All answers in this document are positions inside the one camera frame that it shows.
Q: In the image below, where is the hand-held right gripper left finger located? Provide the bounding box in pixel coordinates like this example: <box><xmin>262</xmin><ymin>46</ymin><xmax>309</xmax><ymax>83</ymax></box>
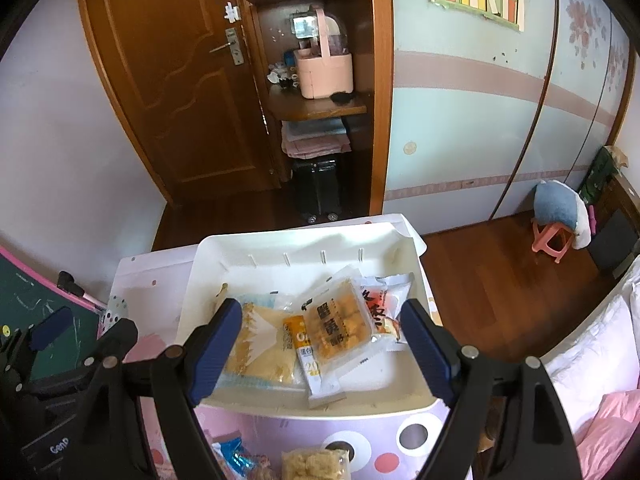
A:
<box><xmin>60</xmin><ymin>297</ymin><xmax>243</xmax><ymax>480</ymax></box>

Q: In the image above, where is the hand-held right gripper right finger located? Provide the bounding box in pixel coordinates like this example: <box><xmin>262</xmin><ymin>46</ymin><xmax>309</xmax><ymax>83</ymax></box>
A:
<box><xmin>400</xmin><ymin>297</ymin><xmax>583</xmax><ymax>480</ymax></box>

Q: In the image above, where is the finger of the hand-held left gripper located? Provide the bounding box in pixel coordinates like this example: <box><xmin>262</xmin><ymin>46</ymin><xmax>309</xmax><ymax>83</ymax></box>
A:
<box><xmin>20</xmin><ymin>317</ymin><xmax>139</xmax><ymax>396</ymax></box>
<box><xmin>0</xmin><ymin>306</ymin><xmax>74</xmax><ymax>396</ymax></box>

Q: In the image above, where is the large yellow cracker packet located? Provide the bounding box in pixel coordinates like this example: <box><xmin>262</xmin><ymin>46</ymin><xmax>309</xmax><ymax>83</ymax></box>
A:
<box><xmin>220</xmin><ymin>292</ymin><xmax>306</xmax><ymax>391</ymax></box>

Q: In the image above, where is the white red printed snack packet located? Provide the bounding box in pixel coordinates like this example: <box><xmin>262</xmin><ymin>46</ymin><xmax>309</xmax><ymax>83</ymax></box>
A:
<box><xmin>360</xmin><ymin>272</ymin><xmax>416</xmax><ymax>346</ymax></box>

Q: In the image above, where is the clear packet of orange crackers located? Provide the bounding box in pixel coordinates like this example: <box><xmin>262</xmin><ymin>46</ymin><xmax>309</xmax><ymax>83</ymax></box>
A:
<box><xmin>292</xmin><ymin>275</ymin><xmax>386</xmax><ymax>376</ymax></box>

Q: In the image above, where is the orange white oat bar packet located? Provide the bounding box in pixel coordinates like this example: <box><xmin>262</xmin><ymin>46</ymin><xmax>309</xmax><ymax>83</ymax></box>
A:
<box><xmin>282</xmin><ymin>312</ymin><xmax>347</xmax><ymax>408</ymax></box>

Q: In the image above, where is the blue snack packet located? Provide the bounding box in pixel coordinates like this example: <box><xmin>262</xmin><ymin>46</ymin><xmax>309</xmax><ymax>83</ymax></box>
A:
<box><xmin>212</xmin><ymin>437</ymin><xmax>261</xmax><ymax>480</ymax></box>

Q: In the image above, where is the white plastic bin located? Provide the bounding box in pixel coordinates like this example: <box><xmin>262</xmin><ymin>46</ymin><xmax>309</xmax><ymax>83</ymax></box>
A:
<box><xmin>176</xmin><ymin>212</ymin><xmax>441</xmax><ymax>418</ymax></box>

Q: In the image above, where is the clear packet of yellow puffs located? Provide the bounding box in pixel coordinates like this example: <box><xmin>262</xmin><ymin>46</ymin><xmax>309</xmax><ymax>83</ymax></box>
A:
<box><xmin>281</xmin><ymin>449</ymin><xmax>351</xmax><ymax>480</ymax></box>

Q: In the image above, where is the cartoon printed tablecloth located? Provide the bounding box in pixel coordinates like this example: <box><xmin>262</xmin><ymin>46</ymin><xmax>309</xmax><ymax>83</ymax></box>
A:
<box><xmin>97</xmin><ymin>250</ymin><xmax>501</xmax><ymax>480</ymax></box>

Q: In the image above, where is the pink plastic stool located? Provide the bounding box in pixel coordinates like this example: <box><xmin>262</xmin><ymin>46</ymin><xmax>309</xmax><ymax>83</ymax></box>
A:
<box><xmin>531</xmin><ymin>220</ymin><xmax>573</xmax><ymax>263</ymax></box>

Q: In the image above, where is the white pillow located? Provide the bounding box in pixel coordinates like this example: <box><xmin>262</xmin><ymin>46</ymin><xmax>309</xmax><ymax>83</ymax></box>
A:
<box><xmin>542</xmin><ymin>255</ymin><xmax>640</xmax><ymax>441</ymax></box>

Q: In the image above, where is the blue white cushion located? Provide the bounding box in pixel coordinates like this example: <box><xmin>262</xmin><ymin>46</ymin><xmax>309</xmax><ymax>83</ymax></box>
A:
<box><xmin>532</xmin><ymin>180</ymin><xmax>593</xmax><ymax>251</ymax></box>

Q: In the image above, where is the black suitcase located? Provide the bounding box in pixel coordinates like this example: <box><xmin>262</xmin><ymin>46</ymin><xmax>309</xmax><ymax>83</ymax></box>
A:
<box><xmin>292</xmin><ymin>157</ymin><xmax>343</xmax><ymax>223</ymax></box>

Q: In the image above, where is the pink blanket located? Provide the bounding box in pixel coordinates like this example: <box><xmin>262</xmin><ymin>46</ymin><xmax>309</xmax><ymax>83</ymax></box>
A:
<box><xmin>575</xmin><ymin>390</ymin><xmax>640</xmax><ymax>480</ymax></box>

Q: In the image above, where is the dark wooden cabinet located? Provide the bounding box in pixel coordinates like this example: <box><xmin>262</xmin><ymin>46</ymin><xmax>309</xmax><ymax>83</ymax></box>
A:
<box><xmin>580</xmin><ymin>145</ymin><xmax>640</xmax><ymax>281</ymax></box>

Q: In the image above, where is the light blue floral wardrobe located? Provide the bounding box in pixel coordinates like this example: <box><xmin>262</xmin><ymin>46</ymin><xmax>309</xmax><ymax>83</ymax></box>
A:
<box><xmin>382</xmin><ymin>0</ymin><xmax>633</xmax><ymax>236</ymax></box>

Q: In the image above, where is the stack of folded towels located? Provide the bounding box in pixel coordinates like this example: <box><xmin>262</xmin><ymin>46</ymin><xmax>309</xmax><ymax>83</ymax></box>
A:
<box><xmin>280</xmin><ymin>119</ymin><xmax>351</xmax><ymax>158</ymax></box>

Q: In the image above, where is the brown wooden door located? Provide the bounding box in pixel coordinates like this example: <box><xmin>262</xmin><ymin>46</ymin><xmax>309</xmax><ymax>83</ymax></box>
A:
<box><xmin>75</xmin><ymin>0</ymin><xmax>291</xmax><ymax>206</ymax></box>

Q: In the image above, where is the wooden corner shelf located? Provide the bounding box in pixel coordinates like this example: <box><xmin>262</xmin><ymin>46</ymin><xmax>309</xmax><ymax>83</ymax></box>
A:
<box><xmin>240</xmin><ymin>0</ymin><xmax>396</xmax><ymax>216</ymax></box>

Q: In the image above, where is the black white toy figure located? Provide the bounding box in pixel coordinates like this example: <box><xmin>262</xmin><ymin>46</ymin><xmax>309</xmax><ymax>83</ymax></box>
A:
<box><xmin>267</xmin><ymin>62</ymin><xmax>301</xmax><ymax>91</ymax></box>

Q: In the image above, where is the pink storage basket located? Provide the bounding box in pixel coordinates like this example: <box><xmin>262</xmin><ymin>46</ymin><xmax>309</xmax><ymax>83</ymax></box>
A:
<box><xmin>292</xmin><ymin>5</ymin><xmax>353</xmax><ymax>100</ymax></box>

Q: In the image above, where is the green chalkboard with pink frame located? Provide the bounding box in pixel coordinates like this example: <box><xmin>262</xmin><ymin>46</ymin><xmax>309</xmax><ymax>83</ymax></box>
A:
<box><xmin>0</xmin><ymin>245</ymin><xmax>108</xmax><ymax>386</ymax></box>

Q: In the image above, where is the metal door handle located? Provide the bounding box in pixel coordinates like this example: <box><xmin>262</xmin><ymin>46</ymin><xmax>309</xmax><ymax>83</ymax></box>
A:
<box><xmin>209</xmin><ymin>27</ymin><xmax>246</xmax><ymax>66</ymax></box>

